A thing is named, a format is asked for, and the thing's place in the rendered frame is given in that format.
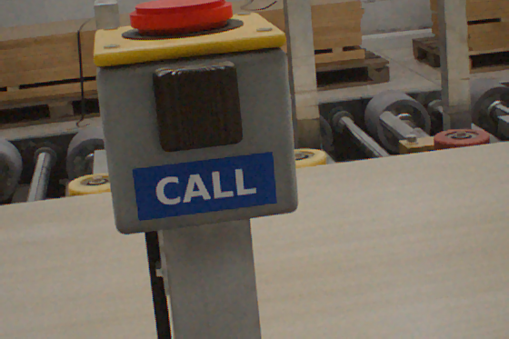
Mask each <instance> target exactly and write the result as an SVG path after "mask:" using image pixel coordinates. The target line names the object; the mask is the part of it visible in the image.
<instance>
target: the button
mask: <svg viewBox="0 0 509 339"><path fill-rule="evenodd" d="M232 17H233V5H232V3H231V2H226V1H225V0H160V1H150V2H146V3H142V4H140V5H137V6H136V7H135V11H133V12H131V13H130V25H131V27H132V28H137V30H138V33H139V34H141V35H174V34H185V33H192V32H198V31H204V30H208V29H212V28H216V27H218V26H224V25H226V24H227V21H226V20H228V19H231V18H232Z"/></svg>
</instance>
